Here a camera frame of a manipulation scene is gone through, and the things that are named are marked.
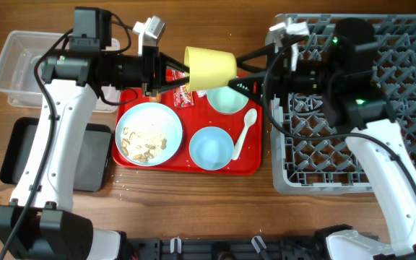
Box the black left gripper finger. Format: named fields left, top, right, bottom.
left=159, top=52, right=190, bottom=74
left=153, top=75, right=190, bottom=94

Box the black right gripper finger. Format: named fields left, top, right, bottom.
left=235, top=43, right=275, bottom=73
left=227, top=71, right=265, bottom=105

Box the pale green bowl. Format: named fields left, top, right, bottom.
left=207, top=87, right=248, bottom=115

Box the yellow plastic cup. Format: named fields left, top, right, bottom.
left=184, top=46, right=237, bottom=91

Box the light blue bowl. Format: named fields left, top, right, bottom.
left=188, top=126, right=234, bottom=171

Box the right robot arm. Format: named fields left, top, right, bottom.
left=228, top=17, right=416, bottom=259

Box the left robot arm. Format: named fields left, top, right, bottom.
left=0, top=7, right=189, bottom=259

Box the grey dishwasher rack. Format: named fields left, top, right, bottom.
left=266, top=14, right=416, bottom=195

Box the red snack wrapper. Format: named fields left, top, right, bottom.
left=173, top=84, right=194, bottom=109

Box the orange carrot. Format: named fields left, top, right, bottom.
left=149, top=93, right=162, bottom=103

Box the crumpled white tissue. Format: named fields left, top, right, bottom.
left=196, top=90, right=207, bottom=98

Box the white plastic spoon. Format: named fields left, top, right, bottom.
left=231, top=108, right=258, bottom=160

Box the red serving tray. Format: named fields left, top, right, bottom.
left=111, top=68, right=264, bottom=176

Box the light blue plate with rice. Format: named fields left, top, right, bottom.
left=115, top=103, right=183, bottom=167

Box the black tray bin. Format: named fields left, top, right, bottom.
left=0, top=117, right=112, bottom=192

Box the clear plastic bin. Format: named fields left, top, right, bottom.
left=0, top=30, right=122, bottom=113

